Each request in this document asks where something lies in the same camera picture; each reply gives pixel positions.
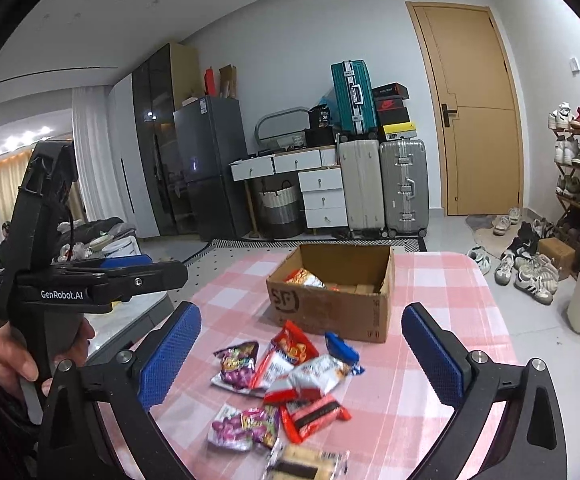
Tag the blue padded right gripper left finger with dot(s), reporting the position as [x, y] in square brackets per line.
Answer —
[73, 440]

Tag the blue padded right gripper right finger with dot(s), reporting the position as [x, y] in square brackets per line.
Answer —
[529, 440]

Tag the dark red snack packet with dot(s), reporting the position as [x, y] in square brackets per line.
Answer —
[302, 419]

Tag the noodle snack bag red white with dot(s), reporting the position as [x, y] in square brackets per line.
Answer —
[303, 277]

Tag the person's left hand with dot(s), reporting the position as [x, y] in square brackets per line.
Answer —
[16, 362]

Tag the purple grape candy bag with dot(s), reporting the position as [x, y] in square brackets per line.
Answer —
[237, 367]

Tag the red white striped snack bag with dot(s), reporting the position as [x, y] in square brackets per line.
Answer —
[274, 365]

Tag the red orange chips bag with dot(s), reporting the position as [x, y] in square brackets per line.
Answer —
[293, 344]

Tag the white grey sneakers pair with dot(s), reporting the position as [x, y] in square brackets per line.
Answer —
[538, 278]

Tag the clear cracker packet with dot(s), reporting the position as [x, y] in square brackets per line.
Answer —
[299, 462]

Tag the small cardboard box on floor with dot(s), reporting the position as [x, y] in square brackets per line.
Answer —
[559, 253]

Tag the white curtain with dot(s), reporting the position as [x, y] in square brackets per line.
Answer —
[94, 157]

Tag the blue snack packet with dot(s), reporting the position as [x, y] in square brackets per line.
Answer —
[339, 349]

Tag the woven laundry basket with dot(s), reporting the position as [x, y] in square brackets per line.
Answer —
[279, 206]

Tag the brown SF cardboard box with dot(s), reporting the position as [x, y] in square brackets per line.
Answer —
[356, 303]

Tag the dark grey refrigerator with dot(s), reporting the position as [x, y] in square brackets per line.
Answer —
[210, 137]

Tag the black glass cabinet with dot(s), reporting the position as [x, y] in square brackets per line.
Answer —
[160, 86]

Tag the white drawer desk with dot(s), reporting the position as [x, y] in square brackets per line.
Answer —
[320, 181]

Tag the oval framed mirror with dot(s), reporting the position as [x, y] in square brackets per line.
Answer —
[282, 131]

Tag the beige suitcase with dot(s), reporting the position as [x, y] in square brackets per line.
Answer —
[362, 181]

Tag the silver grey suitcase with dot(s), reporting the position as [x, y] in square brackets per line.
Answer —
[405, 186]

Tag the wooden door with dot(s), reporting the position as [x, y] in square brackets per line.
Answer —
[475, 107]

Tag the teal suitcase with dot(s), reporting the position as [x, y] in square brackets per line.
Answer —
[352, 88]

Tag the stack of shoe boxes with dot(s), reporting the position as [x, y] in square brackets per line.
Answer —
[392, 114]

